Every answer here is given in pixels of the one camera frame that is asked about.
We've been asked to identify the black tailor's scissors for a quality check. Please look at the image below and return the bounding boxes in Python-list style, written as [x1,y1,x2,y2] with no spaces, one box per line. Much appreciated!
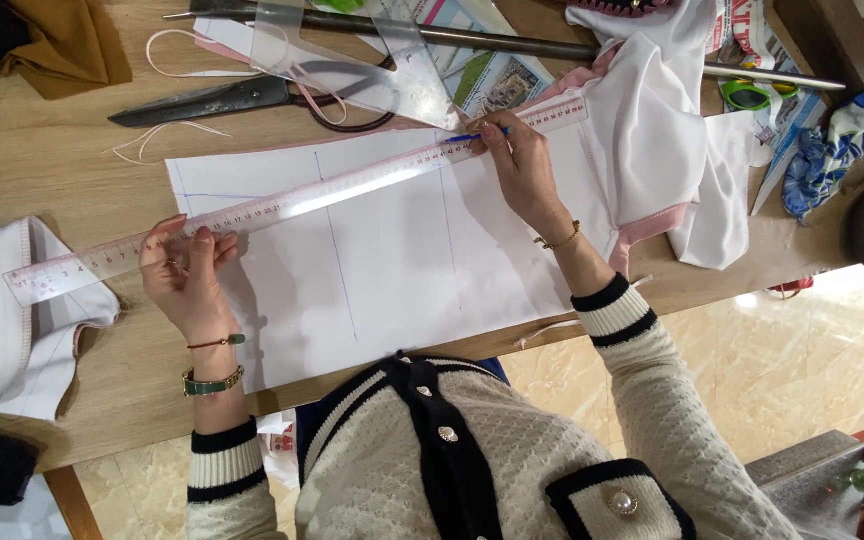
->
[108,58,397,135]

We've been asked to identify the white plastic bag red print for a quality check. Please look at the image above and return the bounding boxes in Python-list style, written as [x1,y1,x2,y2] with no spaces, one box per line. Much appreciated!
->
[255,409,303,492]

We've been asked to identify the clear plastic set square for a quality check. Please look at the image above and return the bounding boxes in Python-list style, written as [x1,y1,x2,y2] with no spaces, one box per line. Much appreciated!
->
[249,0,465,133]

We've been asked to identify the long metal rod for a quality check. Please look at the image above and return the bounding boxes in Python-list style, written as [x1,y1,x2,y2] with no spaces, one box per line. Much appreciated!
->
[163,0,847,92]

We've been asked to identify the brown fabric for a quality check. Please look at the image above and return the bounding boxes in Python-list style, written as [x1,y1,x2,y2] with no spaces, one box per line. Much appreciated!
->
[0,0,134,102]

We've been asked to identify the grey stone ledge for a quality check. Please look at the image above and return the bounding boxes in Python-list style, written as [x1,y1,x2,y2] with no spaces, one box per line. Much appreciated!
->
[744,429,864,540]

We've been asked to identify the blue floral fabric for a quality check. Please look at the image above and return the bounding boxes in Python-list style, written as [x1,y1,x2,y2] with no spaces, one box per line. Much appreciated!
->
[780,87,864,224]

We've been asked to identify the white garment with pink trim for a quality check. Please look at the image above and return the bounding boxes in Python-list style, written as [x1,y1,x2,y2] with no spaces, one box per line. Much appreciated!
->
[537,0,757,280]

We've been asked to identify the person's right hand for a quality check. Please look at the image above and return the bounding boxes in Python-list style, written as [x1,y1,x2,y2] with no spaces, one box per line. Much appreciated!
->
[466,110,576,243]

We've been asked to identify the gold bracelet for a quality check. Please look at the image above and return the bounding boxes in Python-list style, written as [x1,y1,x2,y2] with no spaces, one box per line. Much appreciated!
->
[533,219,582,252]

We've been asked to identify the blue pen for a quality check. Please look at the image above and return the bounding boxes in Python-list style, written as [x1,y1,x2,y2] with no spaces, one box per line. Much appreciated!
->
[444,127,513,144]

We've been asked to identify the wooden table leg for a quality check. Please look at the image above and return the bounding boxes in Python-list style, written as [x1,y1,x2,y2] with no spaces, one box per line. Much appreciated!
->
[43,465,105,540]

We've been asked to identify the person's left hand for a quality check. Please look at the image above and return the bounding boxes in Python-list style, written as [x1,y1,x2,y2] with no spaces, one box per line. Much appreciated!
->
[139,213,242,346]

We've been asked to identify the red object under table edge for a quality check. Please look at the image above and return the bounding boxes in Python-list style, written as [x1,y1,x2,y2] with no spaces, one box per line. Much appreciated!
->
[765,276,816,301]

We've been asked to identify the wooden post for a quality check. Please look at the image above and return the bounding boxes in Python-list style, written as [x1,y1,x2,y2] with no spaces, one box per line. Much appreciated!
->
[771,0,864,96]

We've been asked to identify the green-handled scissors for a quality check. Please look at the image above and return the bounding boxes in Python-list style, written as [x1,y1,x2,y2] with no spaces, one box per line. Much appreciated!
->
[720,75,802,113]

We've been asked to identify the red string bracelet green bead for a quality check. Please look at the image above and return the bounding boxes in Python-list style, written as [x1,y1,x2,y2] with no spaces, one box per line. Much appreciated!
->
[186,333,248,351]

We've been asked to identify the printed magazine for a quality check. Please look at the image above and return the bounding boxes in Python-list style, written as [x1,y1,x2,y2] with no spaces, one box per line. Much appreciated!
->
[405,0,558,119]

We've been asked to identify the large white pattern paper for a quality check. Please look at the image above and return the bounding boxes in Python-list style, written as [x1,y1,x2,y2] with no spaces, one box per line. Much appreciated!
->
[165,112,632,396]

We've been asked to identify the cream knit cardigan black trim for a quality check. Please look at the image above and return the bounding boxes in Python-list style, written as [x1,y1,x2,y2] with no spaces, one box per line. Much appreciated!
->
[293,351,703,540]

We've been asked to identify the dark crochet item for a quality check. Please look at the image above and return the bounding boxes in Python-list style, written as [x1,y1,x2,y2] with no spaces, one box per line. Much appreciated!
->
[565,0,675,19]

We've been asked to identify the long clear plastic ruler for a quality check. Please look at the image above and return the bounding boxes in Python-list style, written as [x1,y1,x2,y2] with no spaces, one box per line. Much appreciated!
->
[3,96,590,309]

